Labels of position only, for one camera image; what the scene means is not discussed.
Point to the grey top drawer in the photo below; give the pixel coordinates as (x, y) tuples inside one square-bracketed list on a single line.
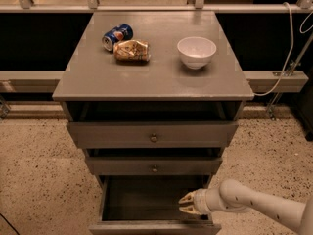
[(95, 135)]

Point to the grey bottom drawer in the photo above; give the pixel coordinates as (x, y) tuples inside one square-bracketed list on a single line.
[(148, 205)]

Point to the metal railing frame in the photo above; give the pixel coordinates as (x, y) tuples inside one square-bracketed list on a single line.
[(35, 81)]

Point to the grey drawer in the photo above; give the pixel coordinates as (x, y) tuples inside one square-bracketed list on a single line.
[(153, 166), (148, 205), (95, 135)]

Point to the white ceramic bowl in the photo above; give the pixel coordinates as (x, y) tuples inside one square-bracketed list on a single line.
[(196, 52)]

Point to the grey middle drawer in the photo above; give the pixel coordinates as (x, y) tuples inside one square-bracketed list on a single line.
[(153, 166)]

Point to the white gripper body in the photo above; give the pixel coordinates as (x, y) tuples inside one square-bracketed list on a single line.
[(201, 201)]

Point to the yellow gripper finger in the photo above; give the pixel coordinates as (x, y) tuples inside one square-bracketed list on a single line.
[(188, 198), (190, 209)]

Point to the crushed gold can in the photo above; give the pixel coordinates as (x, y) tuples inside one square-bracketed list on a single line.
[(132, 50)]

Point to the blue pepsi can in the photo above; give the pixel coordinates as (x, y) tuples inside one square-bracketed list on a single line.
[(121, 32)]

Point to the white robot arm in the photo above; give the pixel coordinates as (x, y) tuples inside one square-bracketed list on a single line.
[(233, 196)]

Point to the grey wooden drawer cabinet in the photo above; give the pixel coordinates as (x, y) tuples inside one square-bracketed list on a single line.
[(96, 87)]

